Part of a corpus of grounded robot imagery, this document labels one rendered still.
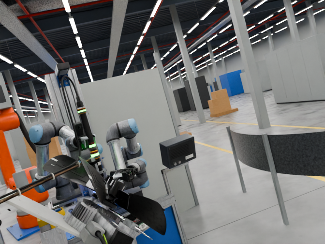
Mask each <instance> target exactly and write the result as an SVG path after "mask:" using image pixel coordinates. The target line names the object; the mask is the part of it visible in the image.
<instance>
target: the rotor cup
mask: <svg viewBox="0 0 325 244"><path fill-rule="evenodd" d="M104 180H105V181H106V182H107V188H108V199H105V200H103V201H102V203H104V204H106V205H108V206H109V207H111V208H113V209H117V207H118V206H117V205H116V204H115V203H114V202H115V200H116V199H118V194H119V190H122V189H123V187H124V189H123V191H124V190H125V188H126V185H125V184H124V183H122V182H120V181H119V180H117V179H115V178H114V177H112V176H110V175H107V176H106V178H105V179H104ZM112 180H114V181H113V182H112ZM111 182H112V184H111V185H110V183H111ZM92 196H93V197H94V198H96V199H97V200H99V199H98V197H97V195H96V193H95V192H93V194H92Z"/></svg>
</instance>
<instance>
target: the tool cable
mask: <svg viewBox="0 0 325 244"><path fill-rule="evenodd" d="M65 77H66V78H68V79H69V80H70V81H71V83H72V85H73V87H74V91H75V94H76V96H78V94H77V91H76V88H75V85H74V83H73V81H72V80H71V79H70V78H69V77H68V76H63V77H62V79H61V87H62V92H63V96H64V99H65V103H66V106H67V109H68V113H69V116H70V119H71V123H72V126H73V129H74V133H75V137H76V141H77V145H78V149H79V157H80V156H81V150H80V144H79V140H78V137H77V133H76V130H75V126H74V122H73V119H72V116H71V113H70V109H69V106H68V102H67V99H66V95H65V91H64V87H63V80H64V78H65ZM79 157H78V159H77V160H76V161H75V162H74V163H72V164H71V165H69V166H67V167H65V168H63V169H60V170H58V171H56V172H54V173H50V175H47V176H45V177H43V178H41V179H38V180H36V181H34V182H32V183H29V184H27V185H25V186H23V187H21V188H17V189H16V190H14V191H12V192H9V193H7V194H5V195H3V196H0V199H2V198H4V197H6V196H8V195H11V194H13V193H15V192H18V193H19V195H18V196H21V192H20V190H22V189H24V188H26V187H28V186H30V185H33V184H35V183H37V182H39V181H42V180H44V179H46V178H48V177H51V176H52V177H53V179H52V180H54V179H55V176H54V175H55V174H57V173H59V172H61V171H63V170H65V169H67V168H69V167H71V166H73V165H74V164H76V165H77V164H78V165H79V167H80V163H79V162H78V161H79Z"/></svg>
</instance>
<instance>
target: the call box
mask: <svg viewBox="0 0 325 244"><path fill-rule="evenodd" d="M57 212H58V213H59V214H61V215H63V216H65V211H64V209H63V207H61V210H60V211H57ZM37 222H38V225H39V228H40V227H42V226H45V225H47V224H49V223H47V222H45V221H43V220H41V219H39V218H37ZM50 226H51V228H52V229H53V228H55V226H53V225H50Z"/></svg>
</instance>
